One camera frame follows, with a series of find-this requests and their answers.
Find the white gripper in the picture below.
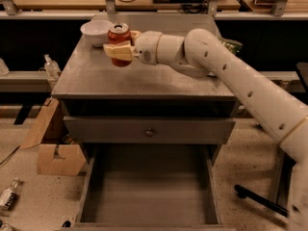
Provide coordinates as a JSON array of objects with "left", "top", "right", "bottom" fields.
[{"left": 103, "top": 31, "right": 162, "bottom": 65}]

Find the red coke can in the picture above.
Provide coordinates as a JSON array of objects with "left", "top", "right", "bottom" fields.
[{"left": 108, "top": 23, "right": 132, "bottom": 67}]

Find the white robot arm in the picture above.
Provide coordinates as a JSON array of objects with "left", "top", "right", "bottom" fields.
[{"left": 104, "top": 29, "right": 308, "bottom": 231}]

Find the grey drawer cabinet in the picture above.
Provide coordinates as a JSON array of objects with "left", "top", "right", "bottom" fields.
[{"left": 50, "top": 13, "right": 247, "bottom": 231}]

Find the closed grey top drawer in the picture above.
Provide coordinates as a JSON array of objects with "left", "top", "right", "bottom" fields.
[{"left": 64, "top": 116, "right": 235, "bottom": 144}]

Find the open grey middle drawer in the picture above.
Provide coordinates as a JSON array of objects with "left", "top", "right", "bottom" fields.
[{"left": 61, "top": 144, "right": 236, "bottom": 231}]

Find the white bowl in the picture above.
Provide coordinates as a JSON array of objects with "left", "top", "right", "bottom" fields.
[{"left": 80, "top": 20, "right": 113, "bottom": 47}]

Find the clear bottle on shelf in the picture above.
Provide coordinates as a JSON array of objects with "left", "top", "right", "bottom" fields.
[{"left": 44, "top": 54, "right": 61, "bottom": 78}]

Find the green chip bag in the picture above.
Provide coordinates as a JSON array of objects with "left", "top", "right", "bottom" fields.
[{"left": 219, "top": 38, "right": 243, "bottom": 55}]

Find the brown cardboard box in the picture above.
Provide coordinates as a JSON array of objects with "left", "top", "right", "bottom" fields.
[{"left": 20, "top": 98, "right": 87, "bottom": 176}]

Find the black chair base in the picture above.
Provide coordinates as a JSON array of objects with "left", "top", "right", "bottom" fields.
[{"left": 233, "top": 61, "right": 308, "bottom": 218}]

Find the clear bottle on floor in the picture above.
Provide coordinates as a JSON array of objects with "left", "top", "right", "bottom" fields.
[{"left": 0, "top": 178, "right": 20, "bottom": 211}]

